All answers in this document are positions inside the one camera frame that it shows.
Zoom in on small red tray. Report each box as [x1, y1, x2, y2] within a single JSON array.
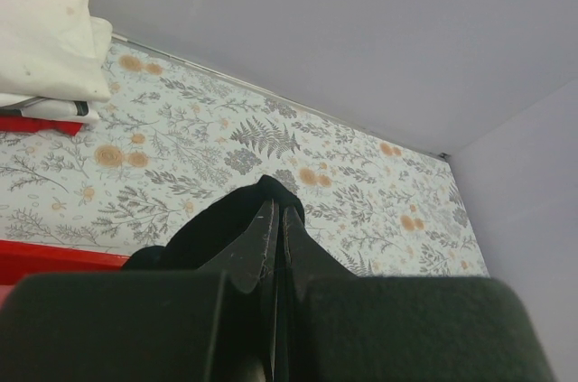
[[0, 116, 83, 136]]

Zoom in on folded cream white t-shirt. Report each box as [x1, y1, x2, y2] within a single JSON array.
[[1, 0, 113, 102]]

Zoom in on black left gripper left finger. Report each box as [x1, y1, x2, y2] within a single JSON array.
[[1, 202, 276, 381]]

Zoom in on large red plastic tray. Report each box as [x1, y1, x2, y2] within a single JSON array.
[[0, 240, 128, 303]]

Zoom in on floral patterned table mat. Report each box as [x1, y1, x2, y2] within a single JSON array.
[[1, 42, 487, 275]]

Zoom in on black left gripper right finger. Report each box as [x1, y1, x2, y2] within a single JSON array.
[[282, 208, 555, 381]]

